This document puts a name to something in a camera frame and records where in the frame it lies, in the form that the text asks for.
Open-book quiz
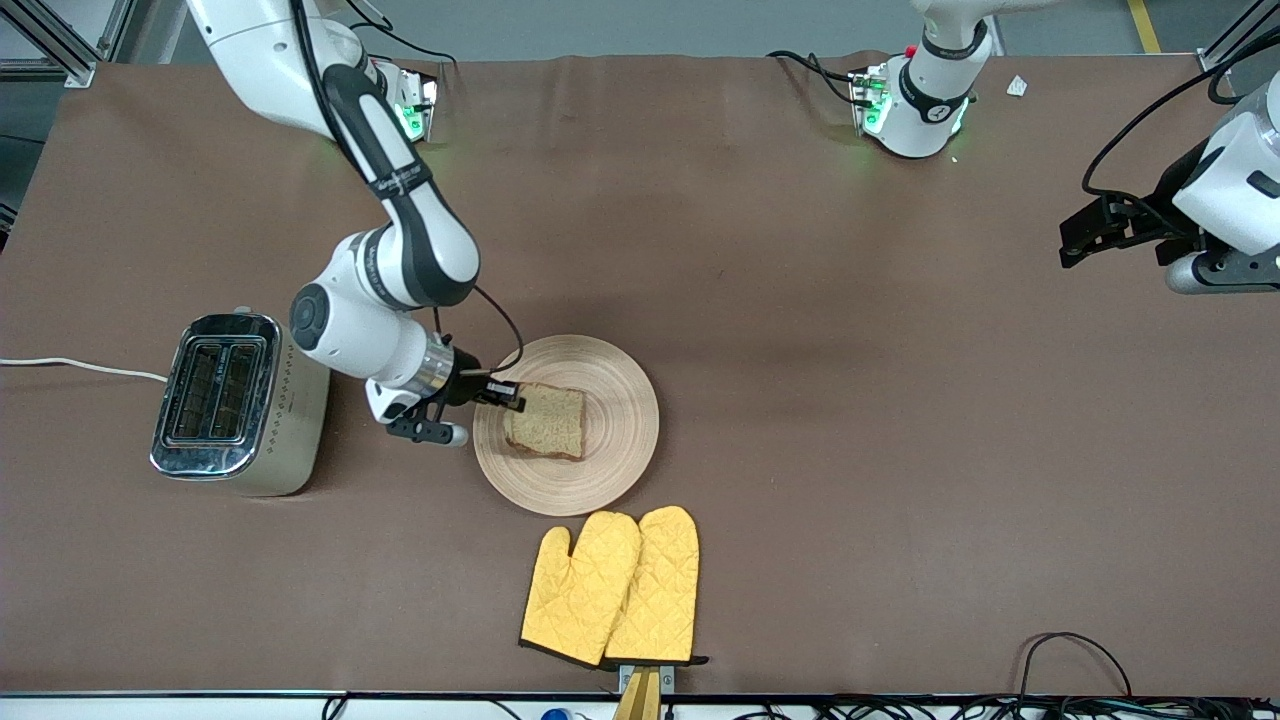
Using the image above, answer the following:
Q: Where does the brown toast slice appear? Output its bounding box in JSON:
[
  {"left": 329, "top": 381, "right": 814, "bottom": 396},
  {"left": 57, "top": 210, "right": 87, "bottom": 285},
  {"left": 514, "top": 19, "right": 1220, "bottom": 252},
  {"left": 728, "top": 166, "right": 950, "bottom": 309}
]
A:
[{"left": 503, "top": 382, "right": 588, "bottom": 462}]

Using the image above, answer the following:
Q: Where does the round wooden plate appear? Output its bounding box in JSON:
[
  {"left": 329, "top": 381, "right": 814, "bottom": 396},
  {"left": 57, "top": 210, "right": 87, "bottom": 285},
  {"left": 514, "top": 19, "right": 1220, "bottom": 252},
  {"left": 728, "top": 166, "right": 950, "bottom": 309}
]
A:
[{"left": 473, "top": 335, "right": 661, "bottom": 518}]

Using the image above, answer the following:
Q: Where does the beige chrome toaster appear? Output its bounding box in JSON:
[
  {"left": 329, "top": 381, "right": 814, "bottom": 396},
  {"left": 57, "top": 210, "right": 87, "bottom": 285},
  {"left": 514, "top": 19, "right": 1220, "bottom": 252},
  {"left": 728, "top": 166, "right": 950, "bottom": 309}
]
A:
[{"left": 150, "top": 308, "right": 332, "bottom": 498}]

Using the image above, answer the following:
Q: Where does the yellow quilted oven mitt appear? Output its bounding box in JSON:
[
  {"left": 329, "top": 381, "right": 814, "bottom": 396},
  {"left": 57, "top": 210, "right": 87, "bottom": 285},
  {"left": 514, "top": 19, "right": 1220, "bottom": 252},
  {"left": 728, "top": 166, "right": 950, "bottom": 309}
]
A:
[
  {"left": 603, "top": 505, "right": 709, "bottom": 669},
  {"left": 519, "top": 511, "right": 642, "bottom": 669}
]

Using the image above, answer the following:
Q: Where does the brown table cover mat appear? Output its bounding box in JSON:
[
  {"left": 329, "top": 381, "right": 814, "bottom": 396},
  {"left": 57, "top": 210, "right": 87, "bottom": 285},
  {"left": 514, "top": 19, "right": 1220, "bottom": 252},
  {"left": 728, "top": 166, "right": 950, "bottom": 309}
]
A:
[{"left": 0, "top": 52, "right": 1280, "bottom": 697}]

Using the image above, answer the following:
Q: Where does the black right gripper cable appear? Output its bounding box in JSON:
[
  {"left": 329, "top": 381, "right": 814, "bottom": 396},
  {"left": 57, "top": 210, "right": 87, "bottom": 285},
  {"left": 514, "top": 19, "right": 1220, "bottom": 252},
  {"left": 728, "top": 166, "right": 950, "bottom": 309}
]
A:
[{"left": 288, "top": 0, "right": 526, "bottom": 378}]

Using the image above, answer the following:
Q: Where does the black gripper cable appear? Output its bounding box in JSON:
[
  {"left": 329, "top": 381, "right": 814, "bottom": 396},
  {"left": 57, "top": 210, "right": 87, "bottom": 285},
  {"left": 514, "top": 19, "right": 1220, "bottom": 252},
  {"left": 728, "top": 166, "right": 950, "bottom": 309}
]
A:
[
  {"left": 288, "top": 0, "right": 526, "bottom": 378},
  {"left": 1083, "top": 30, "right": 1280, "bottom": 206}
]

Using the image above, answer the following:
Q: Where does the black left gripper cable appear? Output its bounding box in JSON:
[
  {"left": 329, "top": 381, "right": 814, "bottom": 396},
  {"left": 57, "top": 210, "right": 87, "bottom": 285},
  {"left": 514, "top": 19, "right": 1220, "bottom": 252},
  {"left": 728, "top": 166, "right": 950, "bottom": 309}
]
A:
[{"left": 1083, "top": 30, "right": 1280, "bottom": 206}]

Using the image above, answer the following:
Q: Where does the aluminium frame profile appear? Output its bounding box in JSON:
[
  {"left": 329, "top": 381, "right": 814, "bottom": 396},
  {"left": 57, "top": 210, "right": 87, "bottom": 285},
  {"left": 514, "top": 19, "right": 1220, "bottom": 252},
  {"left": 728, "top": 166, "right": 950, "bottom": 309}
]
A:
[
  {"left": 1195, "top": 0, "right": 1280, "bottom": 79},
  {"left": 0, "top": 0, "right": 136, "bottom": 89}
]

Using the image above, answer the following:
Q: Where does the grey metal bracket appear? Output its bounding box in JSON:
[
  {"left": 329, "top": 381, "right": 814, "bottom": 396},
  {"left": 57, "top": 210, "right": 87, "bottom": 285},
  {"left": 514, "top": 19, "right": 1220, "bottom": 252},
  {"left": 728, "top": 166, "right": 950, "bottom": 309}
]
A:
[{"left": 617, "top": 663, "right": 677, "bottom": 697}]

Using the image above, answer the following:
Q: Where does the black left base cable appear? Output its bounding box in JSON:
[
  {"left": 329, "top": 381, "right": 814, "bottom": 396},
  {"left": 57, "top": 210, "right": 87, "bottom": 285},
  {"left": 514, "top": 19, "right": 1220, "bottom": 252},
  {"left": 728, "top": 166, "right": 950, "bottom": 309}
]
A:
[{"left": 767, "top": 50, "right": 863, "bottom": 107}]

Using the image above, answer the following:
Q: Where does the black base cable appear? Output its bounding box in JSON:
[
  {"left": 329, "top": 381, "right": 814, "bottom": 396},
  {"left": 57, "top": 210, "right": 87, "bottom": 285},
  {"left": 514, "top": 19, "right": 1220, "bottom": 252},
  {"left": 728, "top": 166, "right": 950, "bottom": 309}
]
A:
[
  {"left": 345, "top": 0, "right": 458, "bottom": 71},
  {"left": 767, "top": 50, "right": 863, "bottom": 107}
]

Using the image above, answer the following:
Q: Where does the black right base cable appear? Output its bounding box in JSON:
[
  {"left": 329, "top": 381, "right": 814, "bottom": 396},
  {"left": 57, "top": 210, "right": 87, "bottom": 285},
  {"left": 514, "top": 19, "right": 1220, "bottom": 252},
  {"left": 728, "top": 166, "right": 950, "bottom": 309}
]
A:
[{"left": 345, "top": 0, "right": 458, "bottom": 71}]

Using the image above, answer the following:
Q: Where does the white toaster power cable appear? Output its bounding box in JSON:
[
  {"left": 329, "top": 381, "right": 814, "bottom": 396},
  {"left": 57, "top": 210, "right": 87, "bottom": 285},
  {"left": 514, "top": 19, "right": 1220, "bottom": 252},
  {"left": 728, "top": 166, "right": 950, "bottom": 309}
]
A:
[{"left": 0, "top": 357, "right": 169, "bottom": 384}]

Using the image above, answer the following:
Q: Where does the black looped cable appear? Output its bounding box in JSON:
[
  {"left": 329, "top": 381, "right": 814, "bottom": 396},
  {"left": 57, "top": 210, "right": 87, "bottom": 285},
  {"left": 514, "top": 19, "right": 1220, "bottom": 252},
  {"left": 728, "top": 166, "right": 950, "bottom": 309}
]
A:
[{"left": 1015, "top": 631, "right": 1136, "bottom": 701}]

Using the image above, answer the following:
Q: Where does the black cable bundle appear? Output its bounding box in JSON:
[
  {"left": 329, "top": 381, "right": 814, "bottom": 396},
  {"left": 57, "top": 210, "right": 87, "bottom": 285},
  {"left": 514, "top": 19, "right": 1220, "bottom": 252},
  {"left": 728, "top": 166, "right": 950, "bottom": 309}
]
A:
[{"left": 735, "top": 694, "right": 1280, "bottom": 720}]

